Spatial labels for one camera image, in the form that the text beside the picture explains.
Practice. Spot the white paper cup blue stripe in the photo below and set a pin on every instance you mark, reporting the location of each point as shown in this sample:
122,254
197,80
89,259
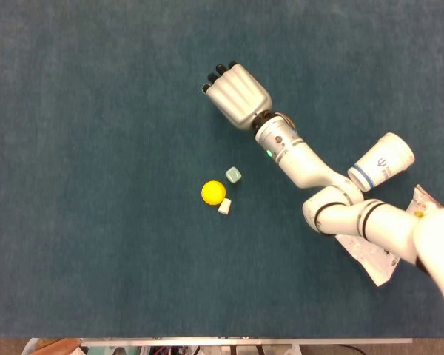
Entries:
388,159

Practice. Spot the yellow ball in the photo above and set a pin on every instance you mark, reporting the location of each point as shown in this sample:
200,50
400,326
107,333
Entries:
213,192

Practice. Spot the small green cube toy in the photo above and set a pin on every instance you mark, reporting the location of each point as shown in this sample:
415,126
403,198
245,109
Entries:
233,174

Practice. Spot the teal table cloth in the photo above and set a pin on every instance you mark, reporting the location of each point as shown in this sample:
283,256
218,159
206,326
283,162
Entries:
96,185

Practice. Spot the aluminium table edge rail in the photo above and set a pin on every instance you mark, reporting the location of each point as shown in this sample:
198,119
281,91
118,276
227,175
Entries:
244,341

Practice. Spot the white printed snack bag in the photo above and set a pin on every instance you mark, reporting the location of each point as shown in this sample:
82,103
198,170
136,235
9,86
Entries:
370,259

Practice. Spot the small white bottle cap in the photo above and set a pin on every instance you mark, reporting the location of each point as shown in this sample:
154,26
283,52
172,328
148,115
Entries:
225,207

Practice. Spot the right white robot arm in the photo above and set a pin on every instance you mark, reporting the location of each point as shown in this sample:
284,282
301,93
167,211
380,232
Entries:
307,166

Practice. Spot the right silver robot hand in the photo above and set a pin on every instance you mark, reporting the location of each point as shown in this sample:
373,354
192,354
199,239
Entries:
238,96

